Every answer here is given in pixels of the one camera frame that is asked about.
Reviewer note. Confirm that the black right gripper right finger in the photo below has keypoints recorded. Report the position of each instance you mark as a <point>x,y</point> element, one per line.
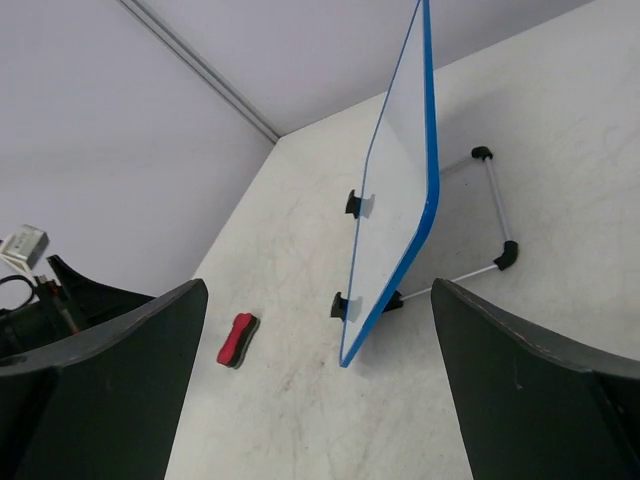
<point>531,403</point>

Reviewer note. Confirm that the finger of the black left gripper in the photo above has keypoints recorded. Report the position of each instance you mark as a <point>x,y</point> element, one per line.
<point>91,303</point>

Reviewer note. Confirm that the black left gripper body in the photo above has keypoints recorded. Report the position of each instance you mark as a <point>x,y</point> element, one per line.
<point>53,320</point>

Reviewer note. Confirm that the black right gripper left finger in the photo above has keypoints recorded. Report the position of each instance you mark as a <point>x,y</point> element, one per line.
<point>104,403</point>

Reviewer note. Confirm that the red bone-shaped eraser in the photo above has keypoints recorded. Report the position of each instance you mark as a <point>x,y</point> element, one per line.
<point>233,351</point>

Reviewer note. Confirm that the blue framed whiteboard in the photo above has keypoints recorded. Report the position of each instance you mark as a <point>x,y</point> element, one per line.
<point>400,188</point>

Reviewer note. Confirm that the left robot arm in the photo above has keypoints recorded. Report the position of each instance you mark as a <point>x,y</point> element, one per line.
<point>18,327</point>

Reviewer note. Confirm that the lower black whiteboard foot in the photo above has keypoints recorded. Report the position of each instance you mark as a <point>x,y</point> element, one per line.
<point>345,309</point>

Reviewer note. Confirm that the black whiteboard foot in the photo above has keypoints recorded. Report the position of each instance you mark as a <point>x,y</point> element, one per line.
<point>359,207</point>
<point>345,309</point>

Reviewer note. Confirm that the upper black whiteboard foot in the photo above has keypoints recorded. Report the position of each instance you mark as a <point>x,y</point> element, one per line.
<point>359,207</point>

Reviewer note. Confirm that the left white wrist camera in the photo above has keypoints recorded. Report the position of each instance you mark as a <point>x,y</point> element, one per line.
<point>23,249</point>

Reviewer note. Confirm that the silver whiteboard stand frame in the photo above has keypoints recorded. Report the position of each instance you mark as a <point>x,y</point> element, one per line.
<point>471,237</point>

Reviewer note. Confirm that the left aluminium frame post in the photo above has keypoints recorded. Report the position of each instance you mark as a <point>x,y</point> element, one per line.
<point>188,55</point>

